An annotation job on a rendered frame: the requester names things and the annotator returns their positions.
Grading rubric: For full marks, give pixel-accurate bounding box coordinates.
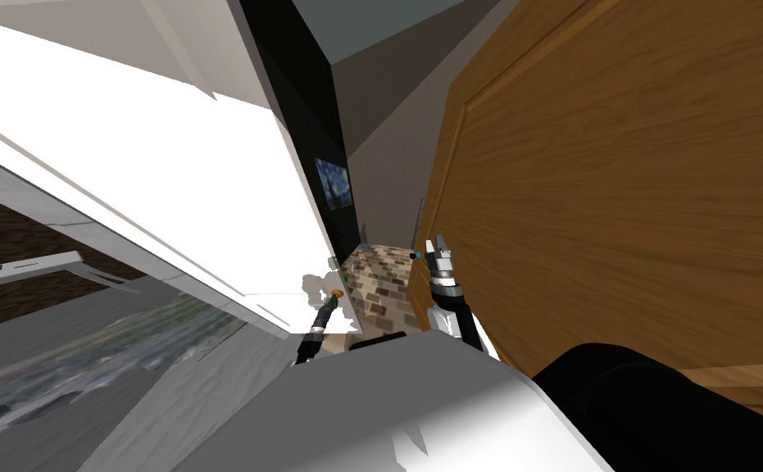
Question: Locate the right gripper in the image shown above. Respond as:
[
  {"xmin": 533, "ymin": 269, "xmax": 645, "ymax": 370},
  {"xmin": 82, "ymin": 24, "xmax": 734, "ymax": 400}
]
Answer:
[{"xmin": 425, "ymin": 234, "xmax": 454, "ymax": 266}]

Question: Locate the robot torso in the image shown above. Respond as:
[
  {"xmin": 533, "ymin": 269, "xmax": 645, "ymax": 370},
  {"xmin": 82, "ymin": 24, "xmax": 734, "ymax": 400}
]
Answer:
[{"xmin": 176, "ymin": 330, "xmax": 613, "ymax": 472}]

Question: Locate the blue night sky painting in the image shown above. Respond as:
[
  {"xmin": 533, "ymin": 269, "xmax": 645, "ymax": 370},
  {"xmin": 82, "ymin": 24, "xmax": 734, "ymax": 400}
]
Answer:
[{"xmin": 314, "ymin": 157, "xmax": 355, "ymax": 211}]

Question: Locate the brown wooden door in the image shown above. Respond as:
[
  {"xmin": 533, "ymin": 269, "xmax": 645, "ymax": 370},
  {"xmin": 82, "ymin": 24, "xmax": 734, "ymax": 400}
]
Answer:
[{"xmin": 406, "ymin": 0, "xmax": 763, "ymax": 435}]

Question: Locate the white door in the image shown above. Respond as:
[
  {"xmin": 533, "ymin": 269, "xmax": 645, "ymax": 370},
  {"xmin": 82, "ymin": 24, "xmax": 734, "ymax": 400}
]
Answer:
[{"xmin": 0, "ymin": 12, "xmax": 359, "ymax": 340}]

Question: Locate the white table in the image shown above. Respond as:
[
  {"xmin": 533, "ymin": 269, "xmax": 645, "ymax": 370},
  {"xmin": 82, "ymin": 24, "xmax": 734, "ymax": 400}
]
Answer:
[{"xmin": 0, "ymin": 251, "xmax": 143, "ymax": 295}]

